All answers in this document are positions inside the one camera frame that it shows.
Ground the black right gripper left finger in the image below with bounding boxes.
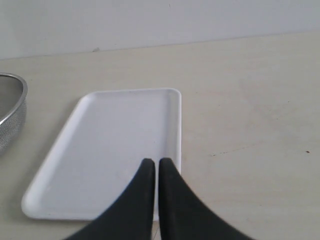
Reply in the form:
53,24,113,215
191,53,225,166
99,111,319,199
67,158,156,240

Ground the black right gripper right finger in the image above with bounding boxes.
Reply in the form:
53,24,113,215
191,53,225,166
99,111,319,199
158,158,251,240

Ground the steel mesh strainer bowl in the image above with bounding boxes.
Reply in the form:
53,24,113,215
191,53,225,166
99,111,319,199
0,72,28,155

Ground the white rectangular plastic tray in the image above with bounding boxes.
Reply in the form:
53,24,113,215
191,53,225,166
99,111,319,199
21,88,182,221

